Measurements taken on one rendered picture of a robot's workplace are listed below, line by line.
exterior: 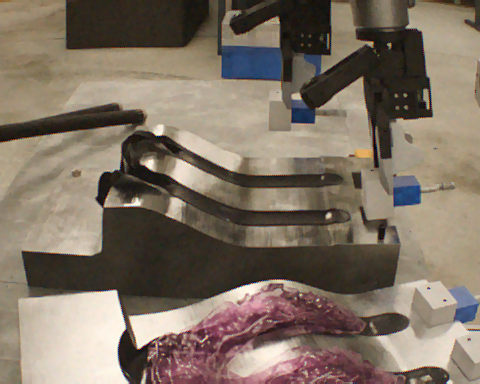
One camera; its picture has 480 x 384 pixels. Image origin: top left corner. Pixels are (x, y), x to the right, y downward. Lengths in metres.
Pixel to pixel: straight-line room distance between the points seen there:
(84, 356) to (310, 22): 0.67
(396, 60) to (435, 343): 0.35
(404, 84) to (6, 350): 0.60
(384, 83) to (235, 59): 3.41
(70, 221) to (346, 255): 0.38
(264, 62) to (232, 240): 3.40
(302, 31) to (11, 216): 0.56
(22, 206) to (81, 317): 0.49
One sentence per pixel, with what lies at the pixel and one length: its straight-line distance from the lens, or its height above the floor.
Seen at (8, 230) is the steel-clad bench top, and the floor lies 0.80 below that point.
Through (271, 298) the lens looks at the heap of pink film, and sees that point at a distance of 0.72.
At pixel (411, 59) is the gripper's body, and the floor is 1.11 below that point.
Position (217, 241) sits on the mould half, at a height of 0.89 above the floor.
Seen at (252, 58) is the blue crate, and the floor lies 0.14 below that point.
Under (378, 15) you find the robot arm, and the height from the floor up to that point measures 1.17.
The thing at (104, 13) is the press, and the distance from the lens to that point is 5.06.
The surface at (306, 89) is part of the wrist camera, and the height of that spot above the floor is 1.06.
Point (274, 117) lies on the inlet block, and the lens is 1.17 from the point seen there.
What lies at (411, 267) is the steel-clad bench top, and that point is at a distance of 1.02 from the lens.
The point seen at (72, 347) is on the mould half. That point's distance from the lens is 0.68.
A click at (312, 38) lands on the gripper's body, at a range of 1.13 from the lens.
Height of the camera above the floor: 1.34
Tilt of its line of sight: 27 degrees down
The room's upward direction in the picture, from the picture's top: 1 degrees clockwise
